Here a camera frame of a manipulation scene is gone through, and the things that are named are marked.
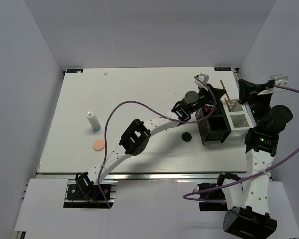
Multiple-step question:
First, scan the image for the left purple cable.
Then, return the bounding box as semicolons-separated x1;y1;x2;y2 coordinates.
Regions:
103;77;217;209

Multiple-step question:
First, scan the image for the wooden stick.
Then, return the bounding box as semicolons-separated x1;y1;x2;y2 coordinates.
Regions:
224;99;232;112
220;79;230;99

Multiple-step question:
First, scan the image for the left blue corner sticker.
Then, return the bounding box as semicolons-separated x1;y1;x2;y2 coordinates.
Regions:
66;69;83;74

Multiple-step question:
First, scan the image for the plain pink powder puff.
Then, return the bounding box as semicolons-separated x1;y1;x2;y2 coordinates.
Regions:
93;140;105;152

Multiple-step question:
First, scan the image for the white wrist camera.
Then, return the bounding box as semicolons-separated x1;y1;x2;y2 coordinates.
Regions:
257;74;288;95
194;73;209;89

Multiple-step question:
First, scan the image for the aluminium table rail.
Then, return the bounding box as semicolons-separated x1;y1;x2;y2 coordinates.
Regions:
36;171;250;182

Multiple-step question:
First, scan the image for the white slotted organizer box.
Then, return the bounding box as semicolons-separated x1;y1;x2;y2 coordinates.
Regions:
222;99;253;140

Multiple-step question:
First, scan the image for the right blue corner sticker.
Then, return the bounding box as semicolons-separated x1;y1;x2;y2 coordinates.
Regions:
214;67;232;71

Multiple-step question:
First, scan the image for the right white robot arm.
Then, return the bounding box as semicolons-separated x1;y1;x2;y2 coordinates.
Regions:
215;75;293;239

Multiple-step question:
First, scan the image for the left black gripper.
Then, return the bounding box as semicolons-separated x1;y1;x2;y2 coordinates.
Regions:
188;83;225;115

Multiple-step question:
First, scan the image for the white bottle blue label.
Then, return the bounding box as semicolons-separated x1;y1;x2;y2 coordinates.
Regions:
87;111;101;131

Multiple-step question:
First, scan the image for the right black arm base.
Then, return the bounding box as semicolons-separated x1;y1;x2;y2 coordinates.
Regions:
193;172;241;212

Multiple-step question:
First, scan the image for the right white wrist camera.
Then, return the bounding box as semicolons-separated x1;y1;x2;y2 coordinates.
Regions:
257;74;288;95

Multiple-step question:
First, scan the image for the blue corner sticker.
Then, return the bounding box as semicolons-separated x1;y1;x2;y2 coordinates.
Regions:
66;69;83;74
214;67;232;71

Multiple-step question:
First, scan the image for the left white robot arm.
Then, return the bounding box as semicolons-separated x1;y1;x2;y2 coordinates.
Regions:
75;84;226;199

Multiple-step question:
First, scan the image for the green round compact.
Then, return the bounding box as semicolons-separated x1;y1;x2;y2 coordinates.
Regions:
181;132;192;142

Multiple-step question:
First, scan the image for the red lip gloss tube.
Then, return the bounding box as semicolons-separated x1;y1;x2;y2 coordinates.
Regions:
205;104;214;114

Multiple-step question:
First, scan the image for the black slotted organizer box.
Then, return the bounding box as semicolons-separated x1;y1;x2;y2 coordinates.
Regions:
197;100;231;144

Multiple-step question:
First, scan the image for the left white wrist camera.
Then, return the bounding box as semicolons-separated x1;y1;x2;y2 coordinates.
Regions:
194;73;209;89

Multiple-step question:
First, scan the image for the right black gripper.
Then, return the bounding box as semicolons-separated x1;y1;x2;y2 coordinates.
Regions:
238;79;273;129

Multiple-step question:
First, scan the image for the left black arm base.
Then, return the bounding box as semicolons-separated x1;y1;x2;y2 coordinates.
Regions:
63;173;116;209

